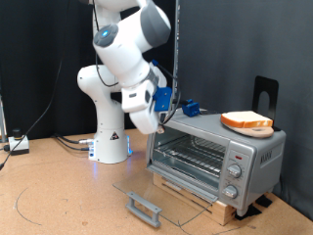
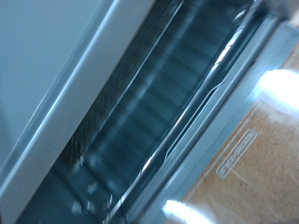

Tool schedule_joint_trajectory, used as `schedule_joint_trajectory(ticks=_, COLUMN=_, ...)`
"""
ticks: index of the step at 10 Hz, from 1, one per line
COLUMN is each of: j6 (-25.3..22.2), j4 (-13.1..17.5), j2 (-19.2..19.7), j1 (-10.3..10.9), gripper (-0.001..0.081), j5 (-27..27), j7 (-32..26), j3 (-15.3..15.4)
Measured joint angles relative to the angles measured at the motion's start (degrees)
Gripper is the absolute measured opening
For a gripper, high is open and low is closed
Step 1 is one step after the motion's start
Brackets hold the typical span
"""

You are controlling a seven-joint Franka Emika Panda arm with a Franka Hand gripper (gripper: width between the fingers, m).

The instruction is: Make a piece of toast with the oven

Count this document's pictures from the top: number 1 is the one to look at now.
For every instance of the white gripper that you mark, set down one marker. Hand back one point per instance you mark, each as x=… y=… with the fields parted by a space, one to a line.
x=140 y=114

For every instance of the white bread slice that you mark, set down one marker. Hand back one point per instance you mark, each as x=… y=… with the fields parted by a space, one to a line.
x=244 y=119

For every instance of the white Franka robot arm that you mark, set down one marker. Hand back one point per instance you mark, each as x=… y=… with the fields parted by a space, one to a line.
x=107 y=153

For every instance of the silver oven knob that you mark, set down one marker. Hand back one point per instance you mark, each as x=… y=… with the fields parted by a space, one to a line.
x=234 y=170
x=230 y=191

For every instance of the silver toaster oven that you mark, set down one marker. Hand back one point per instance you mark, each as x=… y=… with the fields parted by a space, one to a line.
x=260 y=163

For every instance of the vertical metal pole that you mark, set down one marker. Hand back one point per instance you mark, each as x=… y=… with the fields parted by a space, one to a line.
x=176 y=49

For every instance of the oval wooden board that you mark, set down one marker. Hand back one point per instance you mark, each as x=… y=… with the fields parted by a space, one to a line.
x=257 y=132

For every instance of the wooden slatted base block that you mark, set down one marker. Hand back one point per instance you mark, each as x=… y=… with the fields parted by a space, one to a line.
x=221 y=212

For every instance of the grey curtain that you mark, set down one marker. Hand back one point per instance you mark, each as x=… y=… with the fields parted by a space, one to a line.
x=228 y=49

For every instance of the black metal bookend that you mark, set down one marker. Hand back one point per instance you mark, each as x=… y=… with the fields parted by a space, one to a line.
x=260 y=84

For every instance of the black foam pad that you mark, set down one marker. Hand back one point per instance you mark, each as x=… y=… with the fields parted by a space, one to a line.
x=249 y=212
x=264 y=200

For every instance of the black curtain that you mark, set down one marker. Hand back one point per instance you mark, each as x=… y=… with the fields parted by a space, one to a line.
x=32 y=49

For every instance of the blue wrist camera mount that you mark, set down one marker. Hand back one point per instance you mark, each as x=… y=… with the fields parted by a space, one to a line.
x=162 y=98

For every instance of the metal frame leg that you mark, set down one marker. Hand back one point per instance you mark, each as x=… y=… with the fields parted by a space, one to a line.
x=2 y=120

